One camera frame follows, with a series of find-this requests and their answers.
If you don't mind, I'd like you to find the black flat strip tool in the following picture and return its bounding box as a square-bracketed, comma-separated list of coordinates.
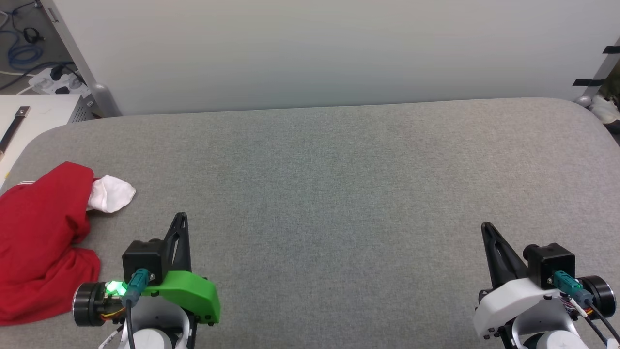
[0, 107, 31, 154]

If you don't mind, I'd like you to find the white sneaker with black stripes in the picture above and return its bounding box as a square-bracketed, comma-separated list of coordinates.
[589, 94, 620, 125]

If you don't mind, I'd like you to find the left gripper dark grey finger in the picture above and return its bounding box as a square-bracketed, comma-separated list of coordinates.
[162, 212, 193, 274]

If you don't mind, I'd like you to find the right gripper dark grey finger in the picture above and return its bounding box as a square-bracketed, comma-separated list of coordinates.
[480, 222, 529, 289]

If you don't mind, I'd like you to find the olive trouser leg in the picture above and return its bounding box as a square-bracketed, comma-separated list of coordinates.
[601, 63, 620, 97]

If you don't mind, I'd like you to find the blue coiled cable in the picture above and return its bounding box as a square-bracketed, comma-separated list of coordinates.
[0, 29, 45, 69]

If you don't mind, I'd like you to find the white backdrop panel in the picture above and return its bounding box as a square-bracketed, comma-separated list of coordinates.
[48, 0, 620, 117]

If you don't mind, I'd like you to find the white cabinet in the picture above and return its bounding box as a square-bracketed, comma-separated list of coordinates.
[0, 95, 95, 190]

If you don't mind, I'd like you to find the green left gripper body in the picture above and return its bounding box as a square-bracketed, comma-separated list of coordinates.
[72, 270, 221, 327]

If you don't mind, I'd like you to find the red and white basketball jersey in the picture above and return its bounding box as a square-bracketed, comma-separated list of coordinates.
[0, 161, 137, 326]

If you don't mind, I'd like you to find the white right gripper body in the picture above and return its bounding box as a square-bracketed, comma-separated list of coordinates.
[473, 275, 617, 339]

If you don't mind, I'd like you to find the grey panel stand post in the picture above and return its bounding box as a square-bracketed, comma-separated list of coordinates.
[574, 44, 620, 108]
[41, 0, 123, 117]

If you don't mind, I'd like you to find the black cable with teal plug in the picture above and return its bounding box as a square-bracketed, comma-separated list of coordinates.
[119, 268, 151, 349]
[552, 270, 620, 346]

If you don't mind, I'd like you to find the white power strip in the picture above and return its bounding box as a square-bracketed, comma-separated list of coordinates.
[28, 67, 91, 96]

